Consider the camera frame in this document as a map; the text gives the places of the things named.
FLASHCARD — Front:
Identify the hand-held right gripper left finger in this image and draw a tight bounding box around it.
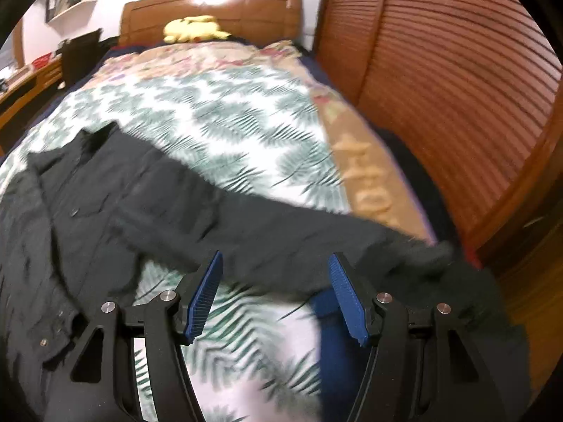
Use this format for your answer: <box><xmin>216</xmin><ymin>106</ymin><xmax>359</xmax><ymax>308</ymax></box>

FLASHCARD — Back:
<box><xmin>42</xmin><ymin>250</ymin><xmax>225</xmax><ymax>422</ymax></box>

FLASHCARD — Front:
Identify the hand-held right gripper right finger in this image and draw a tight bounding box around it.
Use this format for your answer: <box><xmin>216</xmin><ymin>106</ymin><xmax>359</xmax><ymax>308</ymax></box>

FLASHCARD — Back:
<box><xmin>328</xmin><ymin>252</ymin><xmax>535</xmax><ymax>422</ymax></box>

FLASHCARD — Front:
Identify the black button shirt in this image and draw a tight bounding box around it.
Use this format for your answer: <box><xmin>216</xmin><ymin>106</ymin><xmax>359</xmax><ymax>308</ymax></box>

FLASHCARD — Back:
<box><xmin>0</xmin><ymin>121</ymin><xmax>533</xmax><ymax>422</ymax></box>

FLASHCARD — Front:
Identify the wooden louvered wardrobe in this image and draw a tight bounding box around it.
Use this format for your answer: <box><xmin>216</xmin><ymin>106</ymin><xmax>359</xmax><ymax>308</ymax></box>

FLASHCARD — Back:
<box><xmin>312</xmin><ymin>0</ymin><xmax>563</xmax><ymax>273</ymax></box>

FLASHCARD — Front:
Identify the black chair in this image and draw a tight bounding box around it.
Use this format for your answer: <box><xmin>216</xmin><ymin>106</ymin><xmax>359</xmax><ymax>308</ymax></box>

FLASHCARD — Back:
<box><xmin>57</xmin><ymin>28</ymin><xmax>121</xmax><ymax>91</ymax></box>

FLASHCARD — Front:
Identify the yellow plush toy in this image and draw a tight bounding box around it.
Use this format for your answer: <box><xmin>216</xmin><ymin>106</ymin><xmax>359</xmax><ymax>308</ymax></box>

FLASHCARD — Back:
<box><xmin>163</xmin><ymin>15</ymin><xmax>232</xmax><ymax>45</ymax></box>

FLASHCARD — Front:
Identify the wooden desk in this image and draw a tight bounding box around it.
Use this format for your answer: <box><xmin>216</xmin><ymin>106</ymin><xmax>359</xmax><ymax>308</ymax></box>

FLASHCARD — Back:
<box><xmin>0</xmin><ymin>57</ymin><xmax>64</xmax><ymax>154</ymax></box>

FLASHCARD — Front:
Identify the wooden headboard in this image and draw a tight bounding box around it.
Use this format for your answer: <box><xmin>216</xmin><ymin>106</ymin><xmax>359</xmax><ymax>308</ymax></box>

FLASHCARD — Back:
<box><xmin>119</xmin><ymin>0</ymin><xmax>304</xmax><ymax>49</ymax></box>

